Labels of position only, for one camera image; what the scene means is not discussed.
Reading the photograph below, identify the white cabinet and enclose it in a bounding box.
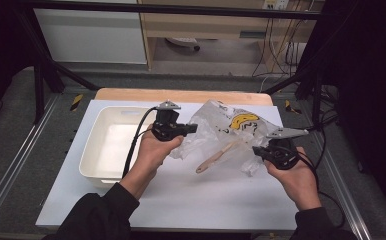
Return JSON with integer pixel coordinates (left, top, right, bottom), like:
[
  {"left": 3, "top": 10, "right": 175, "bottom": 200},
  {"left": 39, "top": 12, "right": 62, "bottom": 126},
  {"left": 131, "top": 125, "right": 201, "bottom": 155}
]
[{"left": 32, "top": 0, "right": 148, "bottom": 65}]

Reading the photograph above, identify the clear smiley plastic bag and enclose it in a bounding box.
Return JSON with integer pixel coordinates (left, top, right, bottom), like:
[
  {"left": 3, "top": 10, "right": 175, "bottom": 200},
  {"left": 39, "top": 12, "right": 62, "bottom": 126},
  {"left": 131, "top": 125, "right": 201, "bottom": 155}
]
[{"left": 169, "top": 99, "right": 284, "bottom": 178}]

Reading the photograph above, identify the bundle of hanging cables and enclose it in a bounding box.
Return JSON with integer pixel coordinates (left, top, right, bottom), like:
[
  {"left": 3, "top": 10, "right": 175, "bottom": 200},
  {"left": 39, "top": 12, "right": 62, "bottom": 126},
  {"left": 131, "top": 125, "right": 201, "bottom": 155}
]
[{"left": 251, "top": 0, "right": 315, "bottom": 79}]

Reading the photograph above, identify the white chair base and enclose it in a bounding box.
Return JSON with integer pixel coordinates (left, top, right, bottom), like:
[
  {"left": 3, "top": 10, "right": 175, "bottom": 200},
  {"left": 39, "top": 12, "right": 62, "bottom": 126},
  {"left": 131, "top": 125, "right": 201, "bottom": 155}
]
[{"left": 165, "top": 36, "right": 202, "bottom": 53}]

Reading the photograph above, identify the wooden table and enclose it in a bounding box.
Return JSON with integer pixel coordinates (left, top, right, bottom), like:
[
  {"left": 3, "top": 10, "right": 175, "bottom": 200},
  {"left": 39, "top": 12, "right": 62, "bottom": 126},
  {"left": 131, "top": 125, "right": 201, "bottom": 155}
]
[{"left": 94, "top": 87, "right": 275, "bottom": 107}]

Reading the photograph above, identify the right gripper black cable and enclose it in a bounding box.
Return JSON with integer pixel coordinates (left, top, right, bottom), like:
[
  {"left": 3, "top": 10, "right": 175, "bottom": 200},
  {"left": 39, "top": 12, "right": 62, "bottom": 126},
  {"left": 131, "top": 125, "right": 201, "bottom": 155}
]
[{"left": 295, "top": 126, "right": 347, "bottom": 230}]

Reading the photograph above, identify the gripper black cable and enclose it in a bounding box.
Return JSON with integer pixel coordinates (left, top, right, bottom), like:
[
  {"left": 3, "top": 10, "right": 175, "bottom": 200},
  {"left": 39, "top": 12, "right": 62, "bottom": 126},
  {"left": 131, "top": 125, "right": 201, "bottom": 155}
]
[
  {"left": 295, "top": 126, "right": 347, "bottom": 230},
  {"left": 122, "top": 107, "right": 159, "bottom": 179}
]

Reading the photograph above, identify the beige wooden spoon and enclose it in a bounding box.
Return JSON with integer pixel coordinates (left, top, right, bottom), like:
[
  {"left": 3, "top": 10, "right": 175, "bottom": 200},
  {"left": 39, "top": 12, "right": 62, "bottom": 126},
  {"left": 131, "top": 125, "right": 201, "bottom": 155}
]
[{"left": 195, "top": 141, "right": 240, "bottom": 174}]

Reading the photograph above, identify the white power strip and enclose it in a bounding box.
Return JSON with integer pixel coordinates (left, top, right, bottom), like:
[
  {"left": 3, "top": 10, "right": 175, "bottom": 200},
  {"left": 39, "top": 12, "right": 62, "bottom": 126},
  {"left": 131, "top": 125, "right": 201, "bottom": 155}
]
[{"left": 262, "top": 0, "right": 289, "bottom": 10}]

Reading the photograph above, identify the yellow black tape strip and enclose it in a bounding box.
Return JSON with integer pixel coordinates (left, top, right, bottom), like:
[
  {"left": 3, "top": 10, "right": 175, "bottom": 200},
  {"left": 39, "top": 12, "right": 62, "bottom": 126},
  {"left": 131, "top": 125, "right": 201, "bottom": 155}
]
[
  {"left": 284, "top": 99, "right": 302, "bottom": 115},
  {"left": 69, "top": 94, "right": 84, "bottom": 112}
]

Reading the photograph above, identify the aluminium rail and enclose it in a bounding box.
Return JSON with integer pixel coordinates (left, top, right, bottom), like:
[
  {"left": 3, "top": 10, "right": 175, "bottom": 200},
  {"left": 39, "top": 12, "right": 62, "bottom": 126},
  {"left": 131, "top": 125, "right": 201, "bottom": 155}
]
[
  {"left": 309, "top": 133, "right": 372, "bottom": 240},
  {"left": 0, "top": 94, "right": 60, "bottom": 231}
]

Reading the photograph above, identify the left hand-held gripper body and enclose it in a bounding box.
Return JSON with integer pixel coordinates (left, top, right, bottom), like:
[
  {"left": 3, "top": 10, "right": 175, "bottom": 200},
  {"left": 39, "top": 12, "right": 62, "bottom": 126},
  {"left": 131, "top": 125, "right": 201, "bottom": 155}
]
[{"left": 151, "top": 99, "right": 184, "bottom": 143}]

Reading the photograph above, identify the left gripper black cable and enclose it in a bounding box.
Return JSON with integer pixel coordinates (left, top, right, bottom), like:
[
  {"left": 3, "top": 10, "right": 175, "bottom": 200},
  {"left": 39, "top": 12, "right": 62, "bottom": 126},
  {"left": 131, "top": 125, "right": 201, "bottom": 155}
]
[{"left": 122, "top": 107, "right": 159, "bottom": 179}]

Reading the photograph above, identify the wooden desk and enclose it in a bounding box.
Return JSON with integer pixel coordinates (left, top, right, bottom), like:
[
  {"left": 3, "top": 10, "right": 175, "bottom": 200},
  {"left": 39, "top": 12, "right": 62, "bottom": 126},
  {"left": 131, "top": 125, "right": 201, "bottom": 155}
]
[{"left": 137, "top": 0, "right": 325, "bottom": 73}]

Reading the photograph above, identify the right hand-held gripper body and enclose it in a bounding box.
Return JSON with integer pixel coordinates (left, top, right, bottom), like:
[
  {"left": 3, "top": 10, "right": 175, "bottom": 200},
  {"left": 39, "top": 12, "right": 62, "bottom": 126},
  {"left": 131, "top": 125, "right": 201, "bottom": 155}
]
[{"left": 264, "top": 127, "right": 310, "bottom": 170}]

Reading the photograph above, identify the black cable tangle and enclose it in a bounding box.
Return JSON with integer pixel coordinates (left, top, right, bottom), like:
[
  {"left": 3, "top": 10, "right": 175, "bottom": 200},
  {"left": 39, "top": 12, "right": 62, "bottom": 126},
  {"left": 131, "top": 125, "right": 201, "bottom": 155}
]
[{"left": 282, "top": 84, "right": 340, "bottom": 141}]

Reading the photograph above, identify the black metal frame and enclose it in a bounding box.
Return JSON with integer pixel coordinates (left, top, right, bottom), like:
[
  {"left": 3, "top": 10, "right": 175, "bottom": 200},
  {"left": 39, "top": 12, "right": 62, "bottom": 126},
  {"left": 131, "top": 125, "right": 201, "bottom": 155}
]
[{"left": 14, "top": 0, "right": 329, "bottom": 126}]

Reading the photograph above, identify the cream plastic basin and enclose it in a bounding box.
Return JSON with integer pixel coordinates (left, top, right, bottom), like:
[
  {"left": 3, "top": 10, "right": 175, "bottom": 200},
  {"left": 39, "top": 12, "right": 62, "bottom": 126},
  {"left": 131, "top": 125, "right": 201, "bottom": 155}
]
[{"left": 79, "top": 105, "right": 157, "bottom": 188}]

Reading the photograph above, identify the person's left hand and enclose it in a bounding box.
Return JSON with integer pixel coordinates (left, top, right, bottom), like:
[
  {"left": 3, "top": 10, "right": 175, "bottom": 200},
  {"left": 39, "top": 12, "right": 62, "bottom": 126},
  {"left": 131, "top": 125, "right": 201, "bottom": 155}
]
[{"left": 135, "top": 125, "right": 184, "bottom": 173}]

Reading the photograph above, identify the person's right hand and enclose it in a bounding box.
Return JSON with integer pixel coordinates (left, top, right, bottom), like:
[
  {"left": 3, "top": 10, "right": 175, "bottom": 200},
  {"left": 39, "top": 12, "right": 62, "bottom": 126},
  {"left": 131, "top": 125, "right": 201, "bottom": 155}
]
[{"left": 264, "top": 147, "right": 323, "bottom": 212}]

